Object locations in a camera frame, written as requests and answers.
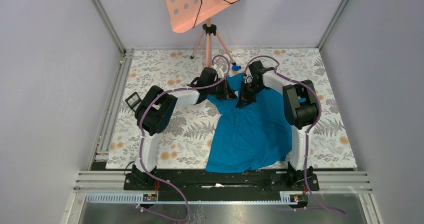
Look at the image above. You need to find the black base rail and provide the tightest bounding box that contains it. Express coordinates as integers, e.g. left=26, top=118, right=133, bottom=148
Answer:
left=123, top=167, right=320, bottom=202

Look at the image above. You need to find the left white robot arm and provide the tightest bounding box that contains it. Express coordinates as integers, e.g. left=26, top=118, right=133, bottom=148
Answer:
left=125, top=67, right=238, bottom=189

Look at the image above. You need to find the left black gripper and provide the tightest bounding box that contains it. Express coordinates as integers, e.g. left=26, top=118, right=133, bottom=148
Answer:
left=207, top=77, right=238, bottom=101

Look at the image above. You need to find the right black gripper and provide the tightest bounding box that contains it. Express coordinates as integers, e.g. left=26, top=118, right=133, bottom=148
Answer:
left=236, top=81, right=265, bottom=109

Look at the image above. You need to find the blue t-shirt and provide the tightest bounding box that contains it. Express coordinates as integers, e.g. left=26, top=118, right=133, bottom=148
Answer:
left=205, top=89, right=292, bottom=173

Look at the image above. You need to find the pink music stand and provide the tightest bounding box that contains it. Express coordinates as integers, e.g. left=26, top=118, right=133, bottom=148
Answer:
left=165, top=0, right=242, bottom=67

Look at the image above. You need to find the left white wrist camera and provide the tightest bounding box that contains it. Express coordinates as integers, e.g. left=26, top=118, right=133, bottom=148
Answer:
left=212, top=65, right=228, bottom=80

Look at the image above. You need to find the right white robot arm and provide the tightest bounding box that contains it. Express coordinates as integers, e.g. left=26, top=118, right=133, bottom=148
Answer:
left=236, top=57, right=321, bottom=190

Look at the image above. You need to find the floral patterned table mat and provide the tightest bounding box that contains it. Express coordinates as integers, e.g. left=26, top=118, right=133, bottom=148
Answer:
left=106, top=48, right=357, bottom=169

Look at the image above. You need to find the black square frame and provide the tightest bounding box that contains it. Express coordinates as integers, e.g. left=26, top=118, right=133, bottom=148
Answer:
left=125, top=92, right=142, bottom=112

